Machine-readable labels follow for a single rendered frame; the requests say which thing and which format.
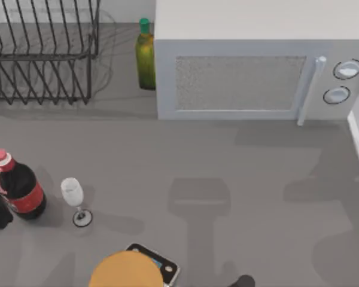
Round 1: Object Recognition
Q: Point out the green bottle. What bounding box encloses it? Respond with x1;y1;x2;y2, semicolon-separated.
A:
135;17;156;91

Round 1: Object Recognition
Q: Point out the clear wine glass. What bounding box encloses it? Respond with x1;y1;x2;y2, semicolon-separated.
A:
60;177;93;228

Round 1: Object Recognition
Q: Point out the black and white scale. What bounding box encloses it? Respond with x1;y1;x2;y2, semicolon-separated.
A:
124;243;180;287

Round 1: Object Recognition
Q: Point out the pale microwave oven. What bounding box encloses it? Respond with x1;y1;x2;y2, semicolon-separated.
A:
153;0;359;121

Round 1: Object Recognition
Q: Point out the orange round stool top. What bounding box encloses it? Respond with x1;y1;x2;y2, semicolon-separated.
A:
87;250;164;287

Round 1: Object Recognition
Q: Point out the small black rounded object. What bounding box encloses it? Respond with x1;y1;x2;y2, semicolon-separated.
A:
232;274;255;287

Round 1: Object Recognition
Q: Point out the microwave knob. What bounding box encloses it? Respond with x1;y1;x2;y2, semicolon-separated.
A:
323;86;351;105
333;59;359;80

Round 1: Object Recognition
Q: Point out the dark cola bottle red label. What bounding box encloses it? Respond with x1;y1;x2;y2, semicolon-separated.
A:
0;148;47;221

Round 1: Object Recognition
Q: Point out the microwave door handle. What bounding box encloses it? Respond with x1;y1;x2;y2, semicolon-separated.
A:
296;56;327;126

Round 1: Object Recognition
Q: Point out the black wire dish rack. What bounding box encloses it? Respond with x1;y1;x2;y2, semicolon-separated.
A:
0;0;102;106

